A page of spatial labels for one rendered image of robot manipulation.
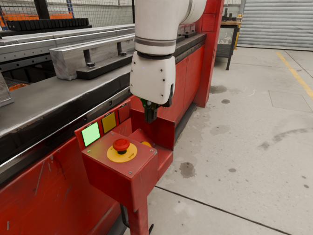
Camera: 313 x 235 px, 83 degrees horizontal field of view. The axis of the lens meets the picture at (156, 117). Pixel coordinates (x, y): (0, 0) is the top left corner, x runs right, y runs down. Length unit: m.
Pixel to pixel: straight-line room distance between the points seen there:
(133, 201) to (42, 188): 0.23
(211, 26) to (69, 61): 1.72
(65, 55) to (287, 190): 1.55
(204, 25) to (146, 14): 1.83
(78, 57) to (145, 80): 0.34
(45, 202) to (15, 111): 0.24
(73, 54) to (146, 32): 0.37
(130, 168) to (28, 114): 0.26
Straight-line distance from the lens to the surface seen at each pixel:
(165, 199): 1.30
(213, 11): 2.15
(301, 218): 1.51
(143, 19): 0.36
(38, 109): 0.50
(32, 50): 0.90
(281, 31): 7.39
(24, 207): 0.55
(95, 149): 0.47
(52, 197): 0.59
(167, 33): 0.36
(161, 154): 0.54
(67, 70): 0.65
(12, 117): 0.49
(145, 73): 0.39
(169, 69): 0.37
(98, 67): 0.67
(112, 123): 0.51
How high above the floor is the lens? 1.07
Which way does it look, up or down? 31 degrees down
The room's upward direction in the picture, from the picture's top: straight up
